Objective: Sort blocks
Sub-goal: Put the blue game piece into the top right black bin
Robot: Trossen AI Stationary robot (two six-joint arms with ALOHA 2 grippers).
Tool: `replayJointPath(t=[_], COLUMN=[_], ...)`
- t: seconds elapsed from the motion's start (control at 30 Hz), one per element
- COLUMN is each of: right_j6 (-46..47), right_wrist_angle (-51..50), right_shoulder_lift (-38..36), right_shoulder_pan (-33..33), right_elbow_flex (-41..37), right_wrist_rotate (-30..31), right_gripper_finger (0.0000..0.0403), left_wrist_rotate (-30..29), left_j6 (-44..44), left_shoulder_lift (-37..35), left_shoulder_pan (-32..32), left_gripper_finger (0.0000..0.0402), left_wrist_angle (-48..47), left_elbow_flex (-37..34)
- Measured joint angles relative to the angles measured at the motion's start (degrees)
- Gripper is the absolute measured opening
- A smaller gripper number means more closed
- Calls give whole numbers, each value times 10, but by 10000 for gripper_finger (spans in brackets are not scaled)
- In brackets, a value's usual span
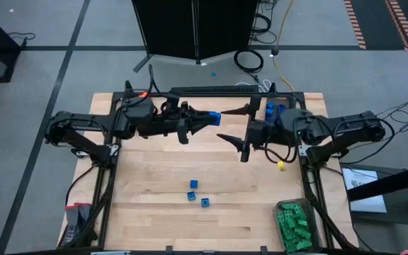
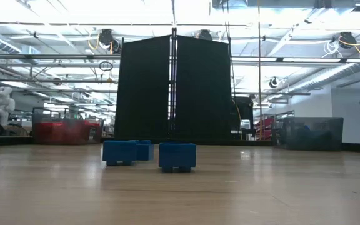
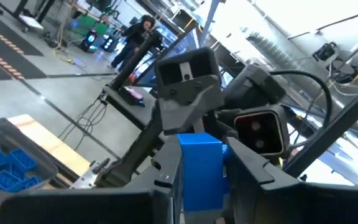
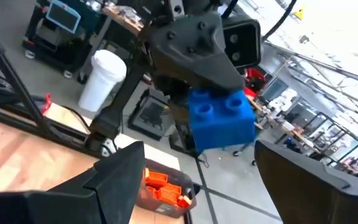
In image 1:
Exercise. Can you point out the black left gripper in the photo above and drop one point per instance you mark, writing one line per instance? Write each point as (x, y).
(175, 115)

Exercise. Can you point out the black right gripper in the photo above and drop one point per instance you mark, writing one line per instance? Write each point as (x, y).
(262, 132)

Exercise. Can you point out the small yellow block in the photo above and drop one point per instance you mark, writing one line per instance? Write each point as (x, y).
(280, 165)

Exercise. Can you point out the orange square toy brick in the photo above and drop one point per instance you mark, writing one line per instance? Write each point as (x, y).
(142, 94)

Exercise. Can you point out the green square toy brick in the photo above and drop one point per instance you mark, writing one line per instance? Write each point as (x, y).
(299, 209)

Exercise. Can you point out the green curved-bottom toy brick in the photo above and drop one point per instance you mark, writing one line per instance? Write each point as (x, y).
(290, 246)

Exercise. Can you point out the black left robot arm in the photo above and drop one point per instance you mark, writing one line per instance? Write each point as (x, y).
(83, 118)

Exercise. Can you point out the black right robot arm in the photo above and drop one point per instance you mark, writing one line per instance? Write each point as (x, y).
(349, 127)

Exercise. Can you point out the group of blue bricks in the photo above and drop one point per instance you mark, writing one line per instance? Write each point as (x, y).
(207, 94)

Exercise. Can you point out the black flat bar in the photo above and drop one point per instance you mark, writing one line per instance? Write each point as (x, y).
(214, 89)

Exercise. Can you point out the translucent grey plastic bin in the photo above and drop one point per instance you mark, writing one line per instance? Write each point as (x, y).
(123, 97)
(278, 100)
(317, 219)

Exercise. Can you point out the black folding screen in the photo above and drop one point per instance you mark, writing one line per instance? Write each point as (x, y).
(168, 28)

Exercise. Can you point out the white paper sheet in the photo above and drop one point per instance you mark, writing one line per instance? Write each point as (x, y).
(361, 184)

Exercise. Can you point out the grey tool with red tip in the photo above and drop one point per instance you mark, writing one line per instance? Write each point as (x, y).
(83, 216)
(70, 226)

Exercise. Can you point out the white bracket plate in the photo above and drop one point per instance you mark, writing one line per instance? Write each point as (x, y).
(302, 150)
(80, 154)
(114, 150)

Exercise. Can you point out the black metal stand frame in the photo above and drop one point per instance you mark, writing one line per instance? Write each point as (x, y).
(388, 182)

